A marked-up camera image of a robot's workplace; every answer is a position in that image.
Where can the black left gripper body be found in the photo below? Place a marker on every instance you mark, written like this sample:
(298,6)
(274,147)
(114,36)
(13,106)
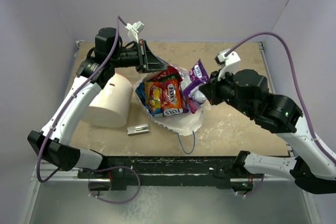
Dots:
(143,64)

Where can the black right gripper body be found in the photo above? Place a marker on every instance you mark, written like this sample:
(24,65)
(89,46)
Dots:
(221,91)

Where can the purple snack packet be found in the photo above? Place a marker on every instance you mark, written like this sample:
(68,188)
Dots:
(195,78)

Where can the orange Fox's candy bag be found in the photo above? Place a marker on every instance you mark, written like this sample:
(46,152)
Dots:
(161,96)

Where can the blue checkered paper bag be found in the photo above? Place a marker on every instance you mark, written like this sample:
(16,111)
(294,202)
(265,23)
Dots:
(185,126)

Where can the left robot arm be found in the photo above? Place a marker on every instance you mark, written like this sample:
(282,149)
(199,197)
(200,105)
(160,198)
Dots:
(52,142)

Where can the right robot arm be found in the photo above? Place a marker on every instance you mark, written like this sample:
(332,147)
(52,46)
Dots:
(313,169)

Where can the purple Fox's berries bag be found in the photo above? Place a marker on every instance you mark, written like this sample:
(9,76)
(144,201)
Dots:
(186,109)

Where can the green snack packet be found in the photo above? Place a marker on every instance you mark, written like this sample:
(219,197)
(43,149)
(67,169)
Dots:
(174,79)

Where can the white paper roll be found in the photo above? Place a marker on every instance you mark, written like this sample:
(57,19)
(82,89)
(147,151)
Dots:
(110,108)

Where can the small silver metal block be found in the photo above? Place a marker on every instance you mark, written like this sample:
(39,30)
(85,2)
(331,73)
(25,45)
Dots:
(138,129)

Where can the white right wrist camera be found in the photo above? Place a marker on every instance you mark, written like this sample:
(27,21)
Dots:
(227,63)

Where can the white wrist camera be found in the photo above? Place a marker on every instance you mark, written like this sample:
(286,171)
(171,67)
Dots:
(134,30)
(227,63)

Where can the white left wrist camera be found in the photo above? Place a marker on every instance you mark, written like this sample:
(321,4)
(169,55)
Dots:
(134,30)

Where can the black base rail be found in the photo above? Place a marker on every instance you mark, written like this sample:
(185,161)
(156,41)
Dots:
(222,172)

